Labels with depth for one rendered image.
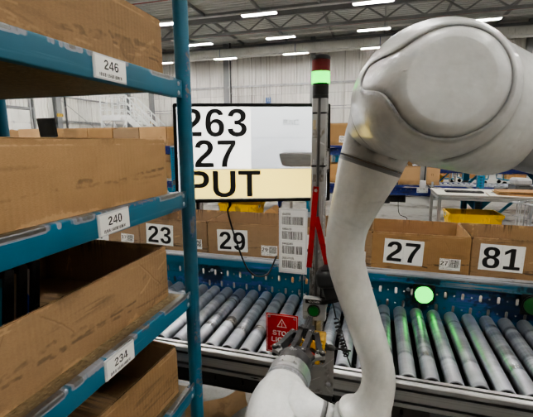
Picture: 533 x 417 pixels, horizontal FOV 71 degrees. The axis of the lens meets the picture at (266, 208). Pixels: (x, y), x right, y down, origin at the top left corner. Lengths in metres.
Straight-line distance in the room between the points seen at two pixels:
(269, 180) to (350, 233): 0.60
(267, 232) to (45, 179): 1.35
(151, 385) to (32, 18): 0.58
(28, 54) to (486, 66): 0.42
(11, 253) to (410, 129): 0.40
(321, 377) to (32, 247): 0.98
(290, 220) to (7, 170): 0.77
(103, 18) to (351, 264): 0.50
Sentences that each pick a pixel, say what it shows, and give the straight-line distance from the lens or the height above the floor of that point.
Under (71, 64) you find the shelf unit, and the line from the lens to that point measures 0.51.
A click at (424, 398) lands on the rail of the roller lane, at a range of 1.28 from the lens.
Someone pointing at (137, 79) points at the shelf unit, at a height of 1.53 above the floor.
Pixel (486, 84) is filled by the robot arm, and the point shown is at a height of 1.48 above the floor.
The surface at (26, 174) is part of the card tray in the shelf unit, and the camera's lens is 0.49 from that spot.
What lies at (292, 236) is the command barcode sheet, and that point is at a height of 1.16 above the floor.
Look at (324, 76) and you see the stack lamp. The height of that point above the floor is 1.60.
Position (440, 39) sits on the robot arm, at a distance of 0.36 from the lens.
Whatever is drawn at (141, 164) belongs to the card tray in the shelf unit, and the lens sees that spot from 0.65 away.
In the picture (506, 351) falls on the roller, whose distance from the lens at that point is 1.53.
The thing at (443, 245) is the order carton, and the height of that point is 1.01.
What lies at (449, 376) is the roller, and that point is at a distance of 1.33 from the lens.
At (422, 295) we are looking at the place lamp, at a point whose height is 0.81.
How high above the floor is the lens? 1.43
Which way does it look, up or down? 10 degrees down
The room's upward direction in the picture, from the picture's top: straight up
